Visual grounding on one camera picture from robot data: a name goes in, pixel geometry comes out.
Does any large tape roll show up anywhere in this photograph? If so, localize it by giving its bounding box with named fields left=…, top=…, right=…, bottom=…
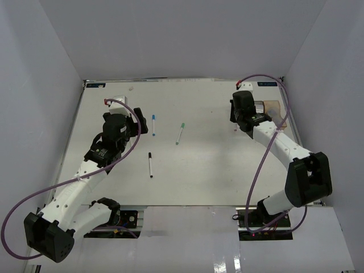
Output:
left=254, top=101, right=265, bottom=113

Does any black marker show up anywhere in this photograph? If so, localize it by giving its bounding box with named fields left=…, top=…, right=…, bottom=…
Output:
left=148, top=152, right=154, bottom=178

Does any green marker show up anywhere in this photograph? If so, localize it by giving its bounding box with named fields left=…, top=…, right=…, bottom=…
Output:
left=175, top=123, right=185, bottom=145

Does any paper clip jar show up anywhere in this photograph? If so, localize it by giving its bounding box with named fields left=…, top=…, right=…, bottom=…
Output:
left=267, top=107, right=280, bottom=118

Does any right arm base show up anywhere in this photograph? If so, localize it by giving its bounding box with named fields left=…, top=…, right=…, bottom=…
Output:
left=231, top=209, right=293, bottom=242

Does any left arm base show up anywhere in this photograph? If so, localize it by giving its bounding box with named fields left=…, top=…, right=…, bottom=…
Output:
left=84, top=210, right=143, bottom=239

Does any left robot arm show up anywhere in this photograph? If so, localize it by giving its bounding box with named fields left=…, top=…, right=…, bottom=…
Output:
left=24, top=108, right=148, bottom=263

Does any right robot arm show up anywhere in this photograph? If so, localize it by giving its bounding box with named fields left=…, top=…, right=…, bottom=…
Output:
left=230, top=90, right=333, bottom=227

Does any blue marker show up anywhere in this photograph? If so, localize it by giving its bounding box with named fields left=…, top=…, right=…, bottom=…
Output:
left=152, top=114, right=156, bottom=137

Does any amber bin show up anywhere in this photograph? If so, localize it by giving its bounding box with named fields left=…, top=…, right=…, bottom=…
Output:
left=263, top=100, right=283, bottom=126

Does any right blue label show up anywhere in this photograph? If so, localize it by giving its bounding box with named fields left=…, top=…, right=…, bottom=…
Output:
left=257, top=81, right=278, bottom=87

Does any blue label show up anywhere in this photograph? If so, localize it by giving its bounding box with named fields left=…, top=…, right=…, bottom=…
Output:
left=257, top=81, right=278, bottom=87
left=86, top=83, right=106, bottom=88

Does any left blue label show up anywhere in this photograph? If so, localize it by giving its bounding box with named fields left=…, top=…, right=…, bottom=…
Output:
left=86, top=83, right=106, bottom=88

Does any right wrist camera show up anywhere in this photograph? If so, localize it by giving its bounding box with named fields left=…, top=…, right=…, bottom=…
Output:
left=235, top=81, right=254, bottom=92

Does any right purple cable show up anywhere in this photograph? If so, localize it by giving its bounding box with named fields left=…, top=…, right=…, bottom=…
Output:
left=235, top=73, right=309, bottom=236

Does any purple cable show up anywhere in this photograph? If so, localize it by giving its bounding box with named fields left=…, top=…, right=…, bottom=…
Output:
left=1, top=98, right=142, bottom=260
left=235, top=73, right=309, bottom=236

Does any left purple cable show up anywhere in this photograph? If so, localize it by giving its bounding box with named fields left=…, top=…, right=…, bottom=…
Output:
left=1, top=98, right=142, bottom=260

